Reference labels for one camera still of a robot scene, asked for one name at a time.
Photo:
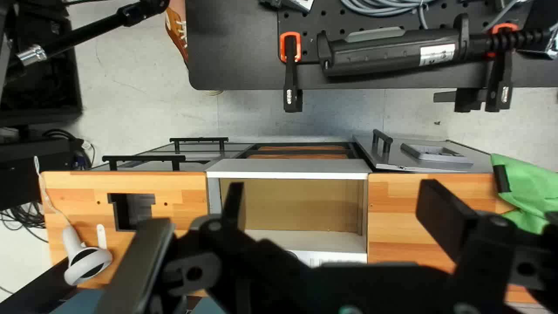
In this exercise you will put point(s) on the orange and black bar clamp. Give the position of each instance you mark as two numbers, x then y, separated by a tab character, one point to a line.
503	63
290	63

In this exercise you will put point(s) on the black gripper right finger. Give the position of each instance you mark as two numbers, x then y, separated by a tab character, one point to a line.
445	211

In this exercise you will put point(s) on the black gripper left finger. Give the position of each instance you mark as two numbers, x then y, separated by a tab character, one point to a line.
140	262

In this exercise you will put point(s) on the black equipment case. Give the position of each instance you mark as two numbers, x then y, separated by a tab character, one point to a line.
41	87

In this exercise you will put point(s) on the brown printed cardboard box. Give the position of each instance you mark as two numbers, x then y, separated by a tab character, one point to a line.
177	28

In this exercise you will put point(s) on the black tripod pole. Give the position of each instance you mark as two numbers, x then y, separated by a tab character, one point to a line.
76	31

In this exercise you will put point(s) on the black perforated mounting table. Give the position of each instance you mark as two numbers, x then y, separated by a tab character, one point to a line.
232	52

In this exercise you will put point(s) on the wooden toy kitchen counter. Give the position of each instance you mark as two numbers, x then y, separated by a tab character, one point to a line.
168	192

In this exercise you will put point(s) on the green cloth towel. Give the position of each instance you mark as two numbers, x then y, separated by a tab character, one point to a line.
529	192

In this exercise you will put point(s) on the small white peg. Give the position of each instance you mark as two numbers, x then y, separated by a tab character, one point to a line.
102	235

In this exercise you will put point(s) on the white toy sink basin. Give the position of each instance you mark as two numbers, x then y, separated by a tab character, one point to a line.
288	167

